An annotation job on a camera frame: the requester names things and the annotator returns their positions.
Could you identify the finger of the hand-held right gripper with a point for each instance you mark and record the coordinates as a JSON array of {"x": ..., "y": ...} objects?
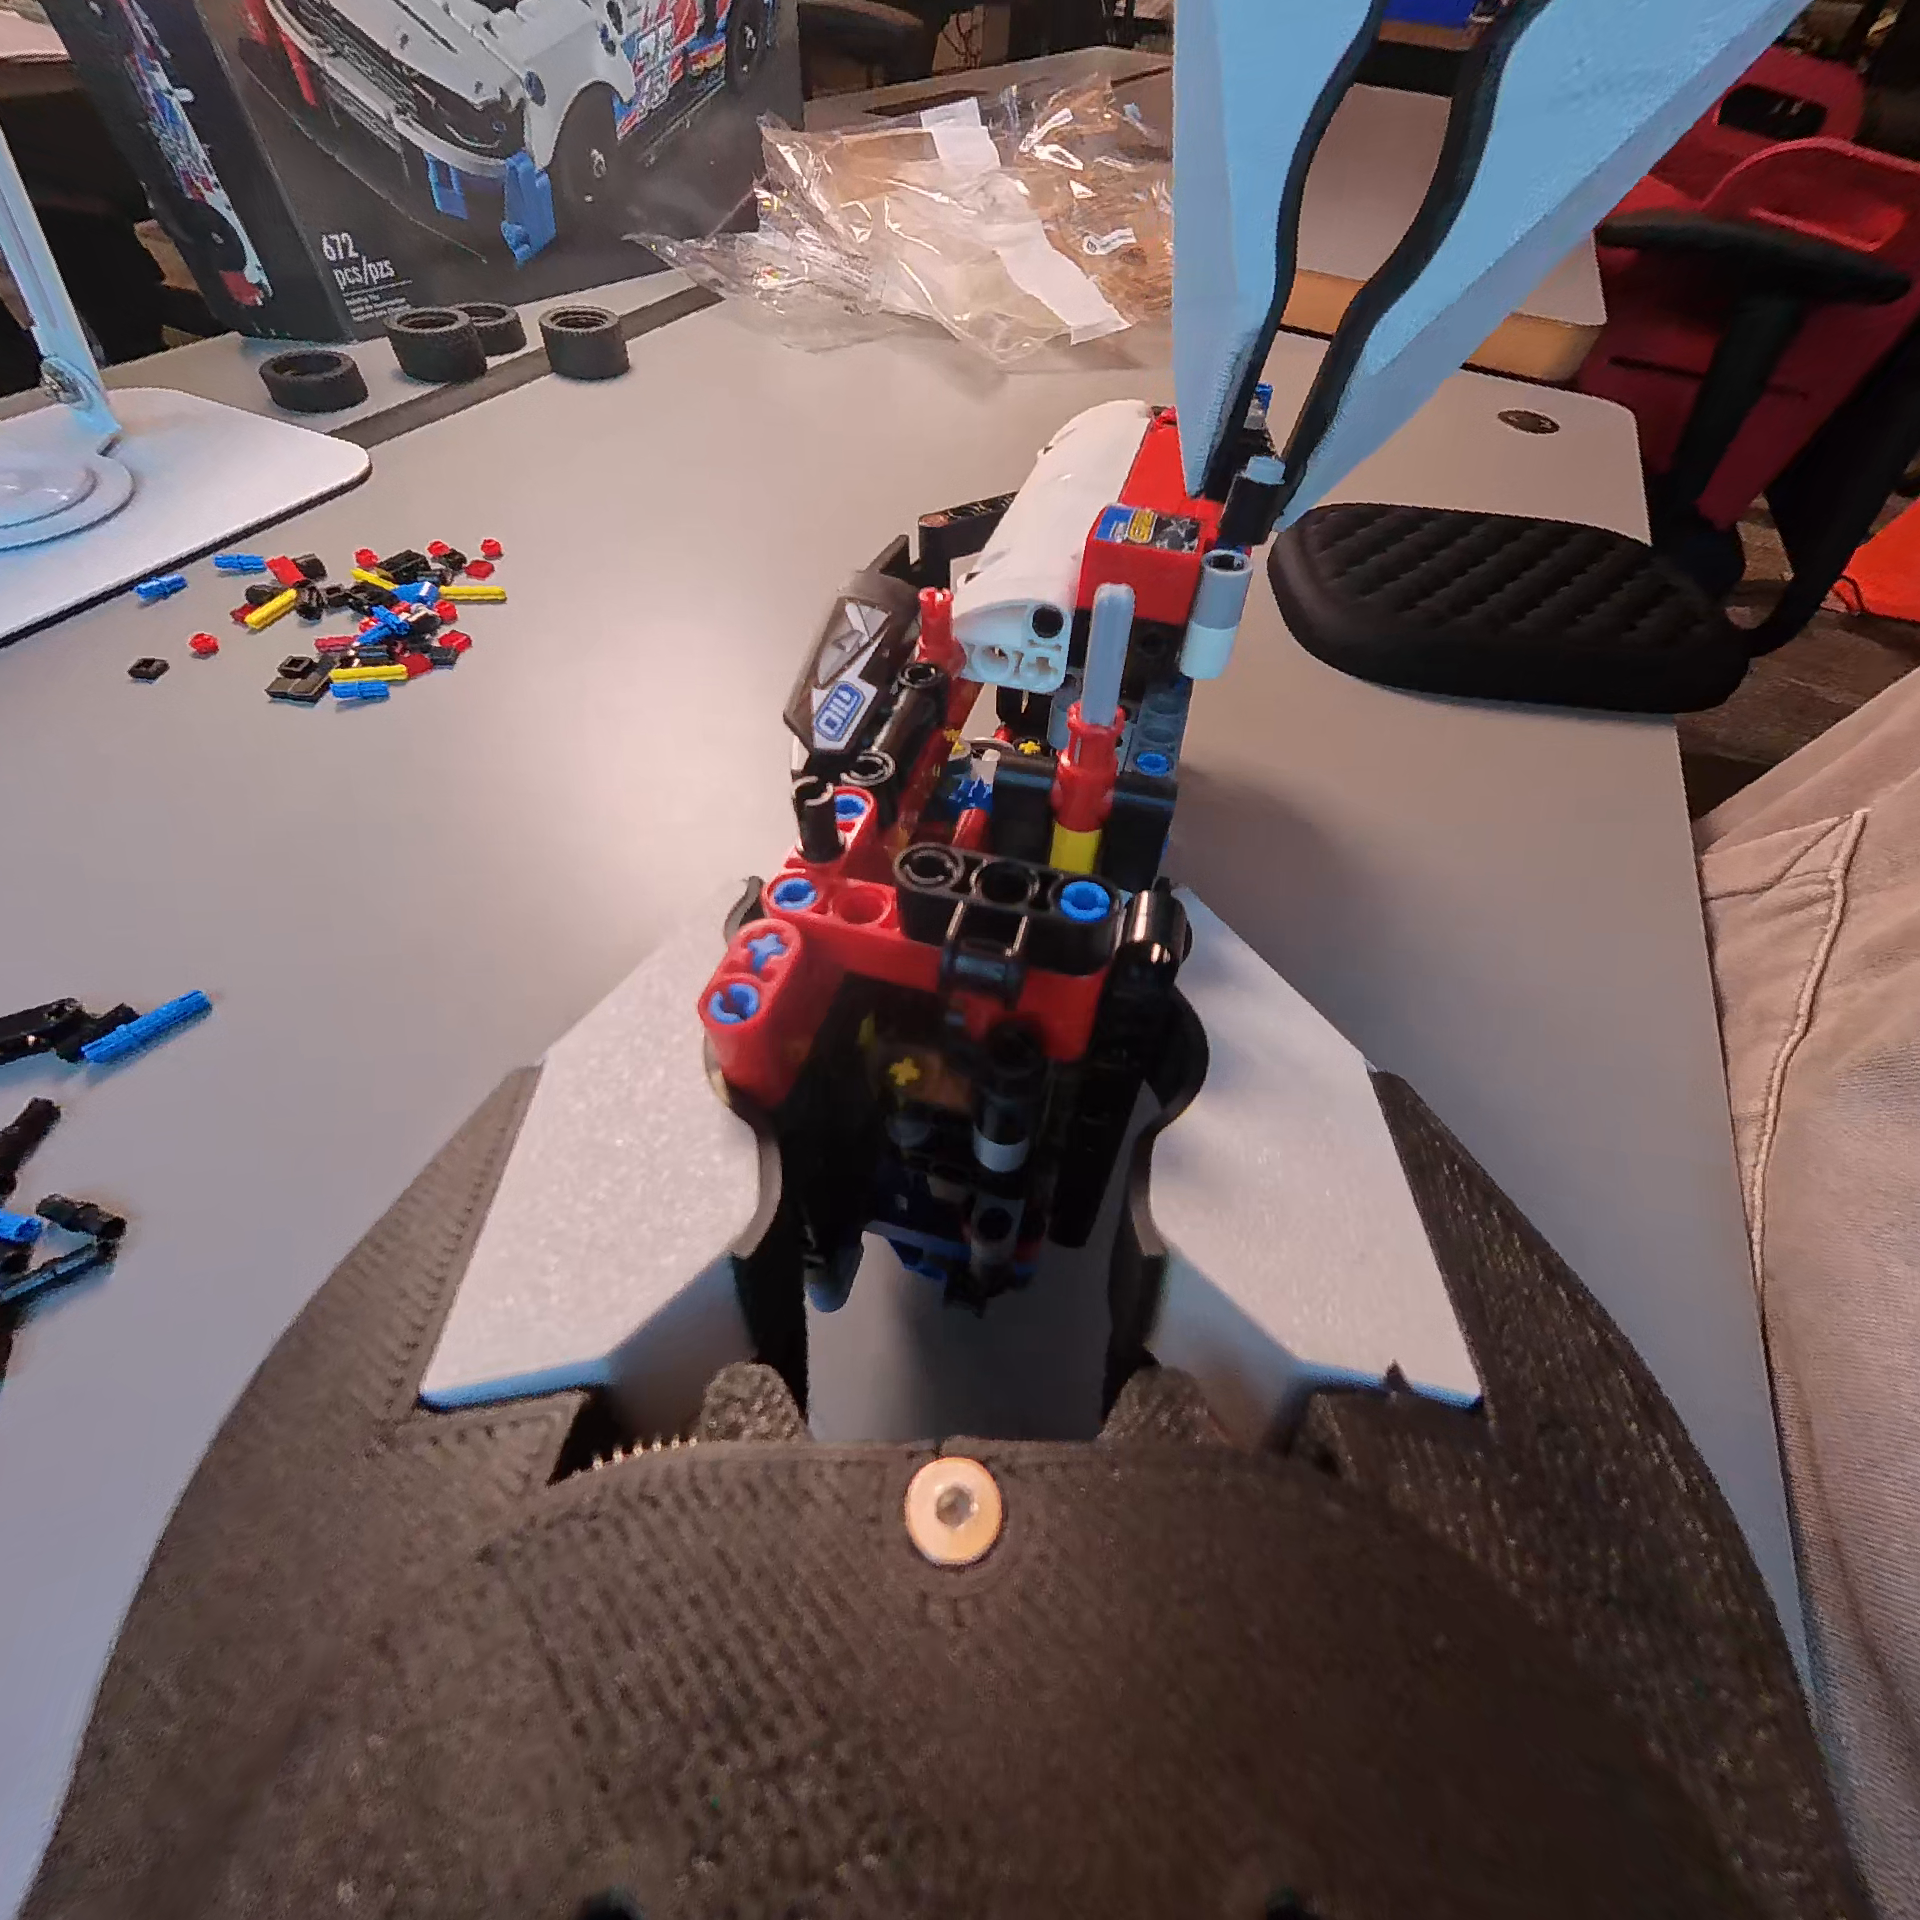
[
  {"x": 1588, "y": 119},
  {"x": 1229, "y": 182}
]

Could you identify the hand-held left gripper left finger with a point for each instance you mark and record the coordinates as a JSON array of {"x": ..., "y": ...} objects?
[{"x": 600, "y": 1202}]

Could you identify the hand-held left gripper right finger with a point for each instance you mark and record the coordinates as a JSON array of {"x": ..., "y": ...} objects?
[{"x": 1306, "y": 1202}]

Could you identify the long black lego beam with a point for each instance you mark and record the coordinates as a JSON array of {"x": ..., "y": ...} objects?
[{"x": 1241, "y": 487}]

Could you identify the lego race car model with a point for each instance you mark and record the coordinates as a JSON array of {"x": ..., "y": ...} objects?
[{"x": 1035, "y": 524}]

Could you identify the blue lego pin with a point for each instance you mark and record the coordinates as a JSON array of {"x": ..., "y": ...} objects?
[{"x": 149, "y": 1028}]

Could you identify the small black lego pin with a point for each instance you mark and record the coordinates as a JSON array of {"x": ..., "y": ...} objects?
[{"x": 27, "y": 1142}]

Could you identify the black lego connector piece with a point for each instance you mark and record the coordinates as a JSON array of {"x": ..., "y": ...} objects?
[{"x": 44, "y": 1028}]

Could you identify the black lego tyre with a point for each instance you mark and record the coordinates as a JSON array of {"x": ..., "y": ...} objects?
[
  {"x": 491, "y": 328},
  {"x": 310, "y": 383},
  {"x": 435, "y": 347},
  {"x": 586, "y": 341}
]

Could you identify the lego set box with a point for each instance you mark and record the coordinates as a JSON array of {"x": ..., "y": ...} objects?
[{"x": 376, "y": 182}]

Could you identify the red office chair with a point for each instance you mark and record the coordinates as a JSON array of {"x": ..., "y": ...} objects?
[{"x": 1694, "y": 347}]

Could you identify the crumpled clear plastic bag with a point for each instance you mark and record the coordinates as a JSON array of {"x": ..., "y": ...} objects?
[{"x": 931, "y": 226}]

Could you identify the black textured wrist rest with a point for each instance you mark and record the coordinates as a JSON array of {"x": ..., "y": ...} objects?
[{"x": 1499, "y": 599}]

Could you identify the bunch of blue black pins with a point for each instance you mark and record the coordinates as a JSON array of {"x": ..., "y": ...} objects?
[{"x": 66, "y": 1237}]

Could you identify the orange traffic cone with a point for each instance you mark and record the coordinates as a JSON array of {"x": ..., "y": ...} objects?
[{"x": 1886, "y": 571}]

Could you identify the pile of small colourful pieces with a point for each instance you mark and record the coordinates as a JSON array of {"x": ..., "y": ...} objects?
[{"x": 376, "y": 616}]

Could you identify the white book stand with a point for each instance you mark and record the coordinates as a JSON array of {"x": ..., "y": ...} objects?
[{"x": 241, "y": 466}]

